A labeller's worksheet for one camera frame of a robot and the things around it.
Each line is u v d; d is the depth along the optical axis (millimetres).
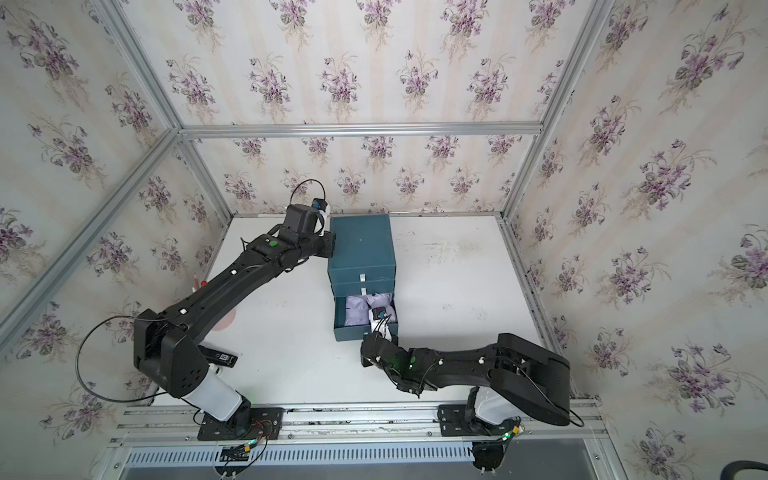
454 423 730
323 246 740
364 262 799
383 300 886
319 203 722
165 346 416
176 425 745
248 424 713
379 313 729
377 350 610
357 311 879
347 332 829
